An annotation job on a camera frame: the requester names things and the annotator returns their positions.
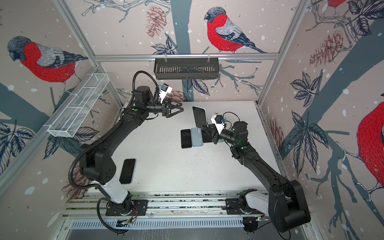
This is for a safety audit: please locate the black left corrugated cable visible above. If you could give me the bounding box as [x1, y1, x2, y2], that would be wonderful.
[67, 70, 160, 235]

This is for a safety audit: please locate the aluminium mounting rail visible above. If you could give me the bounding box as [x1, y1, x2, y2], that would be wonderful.
[62, 191, 313, 219]

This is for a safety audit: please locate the white mesh tray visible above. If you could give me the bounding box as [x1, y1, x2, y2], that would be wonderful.
[48, 73, 110, 138]

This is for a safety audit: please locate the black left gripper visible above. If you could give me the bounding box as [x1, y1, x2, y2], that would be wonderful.
[144, 97, 183, 120]

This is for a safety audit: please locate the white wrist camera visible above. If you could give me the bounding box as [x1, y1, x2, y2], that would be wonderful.
[159, 84, 173, 104]
[211, 115, 226, 135]

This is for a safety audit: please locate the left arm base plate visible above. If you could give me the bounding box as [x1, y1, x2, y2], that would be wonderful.
[106, 200, 149, 217]

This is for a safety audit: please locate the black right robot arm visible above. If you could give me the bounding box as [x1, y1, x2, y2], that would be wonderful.
[208, 121, 311, 233]

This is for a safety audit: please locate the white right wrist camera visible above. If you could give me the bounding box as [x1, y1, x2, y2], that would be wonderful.
[211, 115, 226, 135]

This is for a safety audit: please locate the black wire basket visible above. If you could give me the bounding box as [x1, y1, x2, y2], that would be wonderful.
[154, 58, 220, 80]

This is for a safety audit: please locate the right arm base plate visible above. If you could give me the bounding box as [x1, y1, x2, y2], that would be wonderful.
[222, 198, 264, 215]

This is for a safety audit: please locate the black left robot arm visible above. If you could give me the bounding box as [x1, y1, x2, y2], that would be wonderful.
[72, 84, 184, 212]

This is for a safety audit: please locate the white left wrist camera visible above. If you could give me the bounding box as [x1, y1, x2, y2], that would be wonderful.
[159, 84, 173, 104]

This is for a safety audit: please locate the bare black phone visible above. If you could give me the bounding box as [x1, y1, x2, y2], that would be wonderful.
[193, 106, 208, 129]
[181, 129, 192, 149]

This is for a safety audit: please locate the black phone lower left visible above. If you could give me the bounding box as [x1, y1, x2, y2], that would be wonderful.
[120, 159, 136, 185]

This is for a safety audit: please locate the light blue case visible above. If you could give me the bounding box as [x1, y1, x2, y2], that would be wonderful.
[191, 128, 204, 147]

